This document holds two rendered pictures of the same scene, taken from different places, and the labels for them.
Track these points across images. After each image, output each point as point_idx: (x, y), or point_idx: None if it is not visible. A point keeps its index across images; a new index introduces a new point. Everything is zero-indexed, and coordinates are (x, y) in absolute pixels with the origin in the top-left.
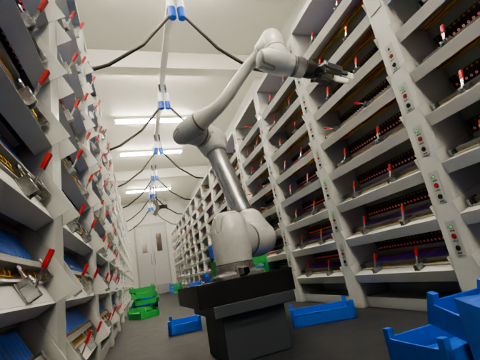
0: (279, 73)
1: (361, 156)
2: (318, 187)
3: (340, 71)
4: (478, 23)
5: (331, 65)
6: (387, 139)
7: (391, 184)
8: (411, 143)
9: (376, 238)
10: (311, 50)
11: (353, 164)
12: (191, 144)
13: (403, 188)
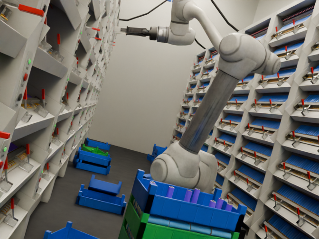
0: (176, 45)
1: (76, 77)
2: (60, 77)
3: (128, 34)
4: (93, 56)
5: None
6: (80, 78)
7: (69, 112)
8: (79, 90)
9: (51, 157)
10: None
11: (73, 78)
12: (257, 72)
13: (67, 117)
